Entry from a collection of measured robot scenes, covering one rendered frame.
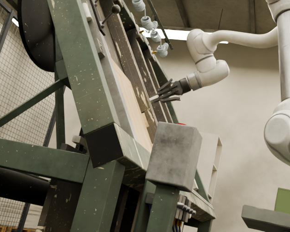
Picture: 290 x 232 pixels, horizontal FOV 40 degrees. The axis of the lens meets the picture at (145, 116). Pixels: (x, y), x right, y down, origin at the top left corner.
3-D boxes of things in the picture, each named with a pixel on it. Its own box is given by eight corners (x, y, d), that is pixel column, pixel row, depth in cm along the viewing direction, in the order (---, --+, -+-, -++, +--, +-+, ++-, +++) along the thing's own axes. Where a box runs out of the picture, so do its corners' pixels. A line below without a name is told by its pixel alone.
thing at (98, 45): (94, 55, 161) (101, 51, 161) (90, 41, 164) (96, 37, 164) (98, 59, 165) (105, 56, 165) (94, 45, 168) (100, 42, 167)
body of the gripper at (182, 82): (193, 93, 208) (176, 100, 209) (187, 79, 211) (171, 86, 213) (190, 88, 201) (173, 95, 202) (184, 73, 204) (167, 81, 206)
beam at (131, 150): (92, 170, 122) (125, 156, 121) (83, 134, 127) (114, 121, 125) (203, 223, 322) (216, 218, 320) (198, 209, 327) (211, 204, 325)
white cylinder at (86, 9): (79, 4, 172) (84, 19, 169) (85, 1, 172) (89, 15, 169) (82, 8, 175) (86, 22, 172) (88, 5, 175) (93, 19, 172)
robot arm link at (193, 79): (197, 75, 211) (187, 79, 212) (194, 68, 203) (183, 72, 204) (204, 89, 207) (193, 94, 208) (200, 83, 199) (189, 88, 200)
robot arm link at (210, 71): (204, 89, 210) (194, 66, 211) (232, 77, 207) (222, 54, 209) (202, 87, 199) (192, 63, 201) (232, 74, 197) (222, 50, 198)
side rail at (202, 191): (196, 207, 319) (209, 202, 318) (153, 90, 363) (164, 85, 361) (198, 208, 327) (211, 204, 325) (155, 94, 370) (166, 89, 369)
